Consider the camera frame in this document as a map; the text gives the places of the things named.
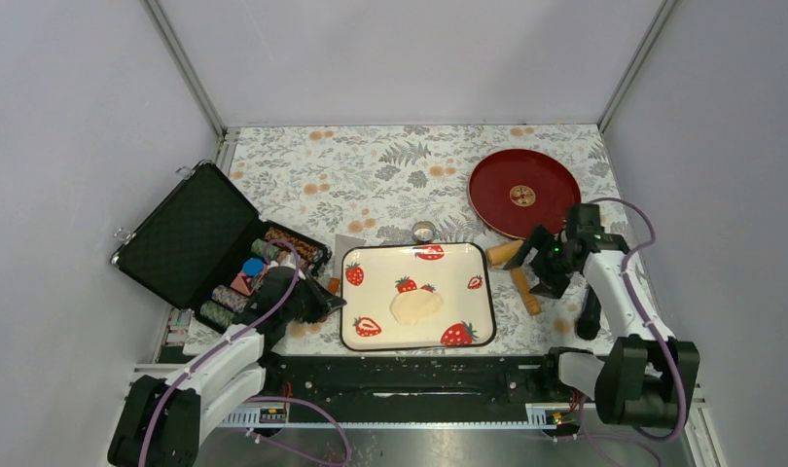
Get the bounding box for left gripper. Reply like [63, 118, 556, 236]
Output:
[282, 272, 345, 324]

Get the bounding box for black poker chip case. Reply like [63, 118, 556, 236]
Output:
[110, 161, 332, 311]

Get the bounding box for blue poker chip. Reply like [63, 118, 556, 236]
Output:
[241, 258, 265, 277]

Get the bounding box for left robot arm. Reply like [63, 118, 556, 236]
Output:
[107, 268, 347, 466]

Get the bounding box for wooden dough roller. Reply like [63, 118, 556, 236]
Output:
[485, 239, 542, 316]

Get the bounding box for metal ring cutter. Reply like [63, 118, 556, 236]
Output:
[412, 221, 437, 243]

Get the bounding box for floral tablecloth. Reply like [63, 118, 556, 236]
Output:
[227, 125, 621, 357]

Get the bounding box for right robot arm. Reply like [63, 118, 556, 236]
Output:
[504, 203, 700, 442]

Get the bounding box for white dough ball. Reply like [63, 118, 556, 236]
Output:
[389, 289, 444, 326]

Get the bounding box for scraper with wooden handle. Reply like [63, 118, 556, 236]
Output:
[328, 234, 367, 295]

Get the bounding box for red round lacquer tray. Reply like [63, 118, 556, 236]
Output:
[467, 149, 582, 238]

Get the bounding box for strawberry print tray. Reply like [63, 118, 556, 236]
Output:
[340, 242, 496, 352]

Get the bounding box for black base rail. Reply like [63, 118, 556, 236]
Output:
[261, 356, 579, 428]

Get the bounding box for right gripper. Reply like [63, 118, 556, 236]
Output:
[502, 224, 577, 300]

